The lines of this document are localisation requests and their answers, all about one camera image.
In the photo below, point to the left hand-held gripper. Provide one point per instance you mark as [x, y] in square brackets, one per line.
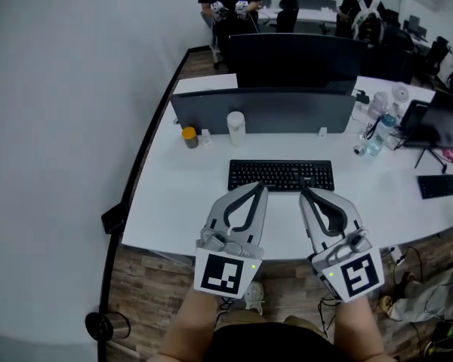
[222, 273]

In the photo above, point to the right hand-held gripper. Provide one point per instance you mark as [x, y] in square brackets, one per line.
[356, 273]

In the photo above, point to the person's right forearm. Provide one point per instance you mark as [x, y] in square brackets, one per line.
[356, 330]

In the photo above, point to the person's left forearm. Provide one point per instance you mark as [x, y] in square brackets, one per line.
[190, 326]

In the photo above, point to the small black keyboard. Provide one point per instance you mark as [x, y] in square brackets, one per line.
[439, 186]

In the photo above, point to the white power strip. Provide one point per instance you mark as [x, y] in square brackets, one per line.
[392, 254]

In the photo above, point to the white bottle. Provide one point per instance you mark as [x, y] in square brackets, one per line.
[236, 130]

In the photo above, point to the person's white shoe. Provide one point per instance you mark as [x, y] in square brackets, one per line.
[254, 296]

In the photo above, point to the white divider clip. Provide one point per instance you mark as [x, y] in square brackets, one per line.
[205, 131]
[322, 132]

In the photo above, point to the orange lid jar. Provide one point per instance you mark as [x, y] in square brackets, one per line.
[190, 138]

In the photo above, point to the blue cap water bottle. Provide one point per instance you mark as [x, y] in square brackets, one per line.
[379, 138]

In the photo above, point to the white printed packet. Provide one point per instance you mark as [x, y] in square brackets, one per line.
[368, 131]

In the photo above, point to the dark grey desk divider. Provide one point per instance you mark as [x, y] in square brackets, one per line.
[272, 111]

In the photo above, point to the pink bottle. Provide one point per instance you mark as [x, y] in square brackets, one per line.
[377, 106]

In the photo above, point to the black power adapter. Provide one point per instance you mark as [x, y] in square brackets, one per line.
[362, 97]

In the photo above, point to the pink object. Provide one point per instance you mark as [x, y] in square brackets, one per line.
[451, 156]

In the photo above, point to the person's black shirt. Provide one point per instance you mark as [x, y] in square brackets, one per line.
[275, 343]

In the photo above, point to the small black monitor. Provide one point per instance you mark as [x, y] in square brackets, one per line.
[445, 123]

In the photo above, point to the wide black monitor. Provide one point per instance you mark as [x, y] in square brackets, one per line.
[294, 59]

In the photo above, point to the black green sneaker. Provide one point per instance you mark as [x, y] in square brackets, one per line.
[449, 338]

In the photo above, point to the steel cylinder bin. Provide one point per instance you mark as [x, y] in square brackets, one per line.
[107, 326]

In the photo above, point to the black office chair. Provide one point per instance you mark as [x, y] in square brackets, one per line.
[287, 15]

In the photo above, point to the black desk corner bracket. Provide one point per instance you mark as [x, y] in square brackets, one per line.
[115, 219]

